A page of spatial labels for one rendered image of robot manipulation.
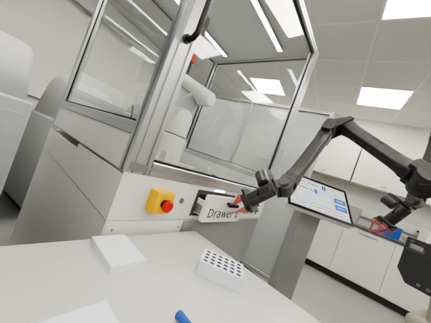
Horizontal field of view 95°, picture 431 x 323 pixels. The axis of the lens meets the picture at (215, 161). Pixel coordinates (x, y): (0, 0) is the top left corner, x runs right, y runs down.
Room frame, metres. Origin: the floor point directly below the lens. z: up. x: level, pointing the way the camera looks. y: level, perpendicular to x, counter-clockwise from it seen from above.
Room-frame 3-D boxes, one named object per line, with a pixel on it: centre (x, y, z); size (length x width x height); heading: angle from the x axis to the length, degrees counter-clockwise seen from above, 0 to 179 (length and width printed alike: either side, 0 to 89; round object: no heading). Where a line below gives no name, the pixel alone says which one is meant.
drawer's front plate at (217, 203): (0.88, -0.11, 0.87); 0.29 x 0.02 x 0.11; 141
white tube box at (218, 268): (0.56, -0.12, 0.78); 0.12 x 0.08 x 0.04; 82
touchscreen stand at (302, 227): (1.52, -0.83, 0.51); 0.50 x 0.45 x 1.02; 3
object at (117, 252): (0.49, 0.15, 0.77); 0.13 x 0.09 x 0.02; 50
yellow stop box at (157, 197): (0.64, 0.12, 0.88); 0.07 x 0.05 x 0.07; 141
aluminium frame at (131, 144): (1.24, 0.28, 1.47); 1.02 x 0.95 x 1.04; 141
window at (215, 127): (0.96, -0.08, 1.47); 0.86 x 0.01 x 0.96; 141
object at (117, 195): (1.24, 0.28, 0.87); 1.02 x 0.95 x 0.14; 141
